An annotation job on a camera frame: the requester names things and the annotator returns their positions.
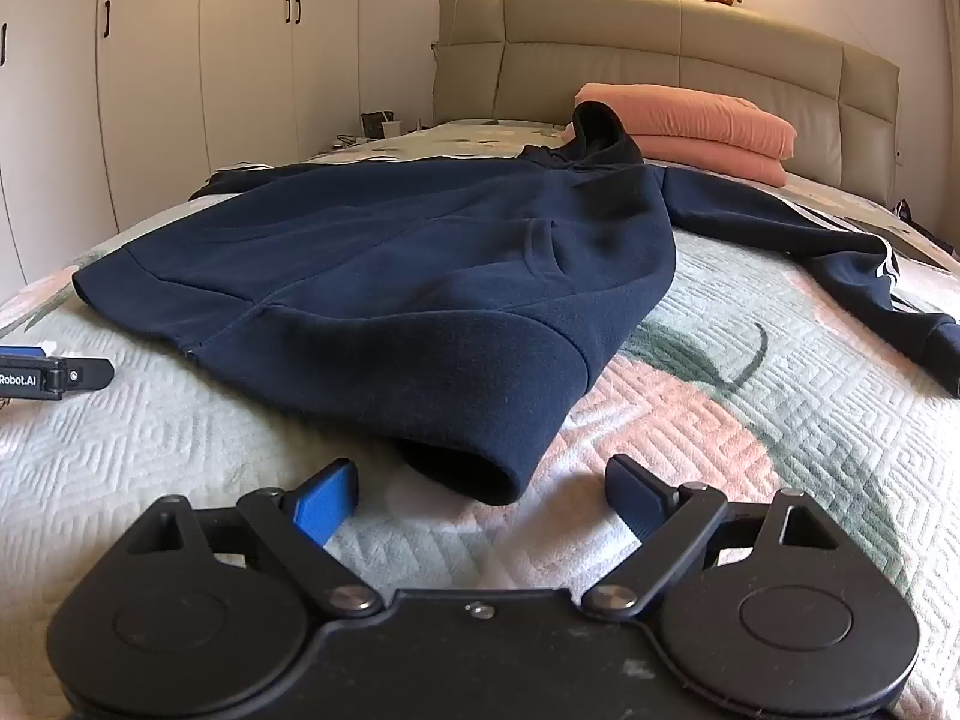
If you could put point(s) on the white wardrobe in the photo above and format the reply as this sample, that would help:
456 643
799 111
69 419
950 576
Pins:
165 90

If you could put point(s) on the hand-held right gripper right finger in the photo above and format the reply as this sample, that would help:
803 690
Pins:
637 499

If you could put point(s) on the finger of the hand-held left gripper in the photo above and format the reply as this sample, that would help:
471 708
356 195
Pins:
21 351
88 373

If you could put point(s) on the quilted floral bedspread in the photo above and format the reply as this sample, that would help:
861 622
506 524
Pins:
750 427

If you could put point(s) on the white cup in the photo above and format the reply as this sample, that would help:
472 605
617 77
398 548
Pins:
388 129

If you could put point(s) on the navy blue hoodie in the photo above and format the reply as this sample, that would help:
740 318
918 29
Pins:
375 277

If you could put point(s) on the beige padded headboard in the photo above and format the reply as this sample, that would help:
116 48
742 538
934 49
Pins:
600 37

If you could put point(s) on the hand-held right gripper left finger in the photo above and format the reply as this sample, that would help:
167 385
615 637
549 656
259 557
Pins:
326 502

